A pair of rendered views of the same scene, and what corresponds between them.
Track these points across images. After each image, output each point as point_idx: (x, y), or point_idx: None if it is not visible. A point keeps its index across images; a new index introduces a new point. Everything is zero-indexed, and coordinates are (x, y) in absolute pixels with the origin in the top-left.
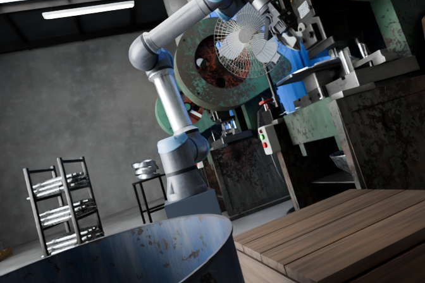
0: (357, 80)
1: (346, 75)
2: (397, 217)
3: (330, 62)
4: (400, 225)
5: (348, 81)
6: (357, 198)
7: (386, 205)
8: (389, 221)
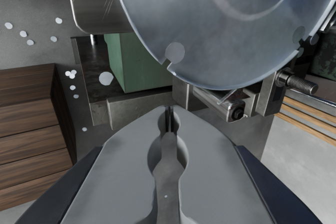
0: (177, 102)
1: (186, 89)
2: (23, 187)
3: (238, 51)
4: (16, 197)
5: (179, 84)
6: (34, 133)
7: (34, 166)
8: (16, 190)
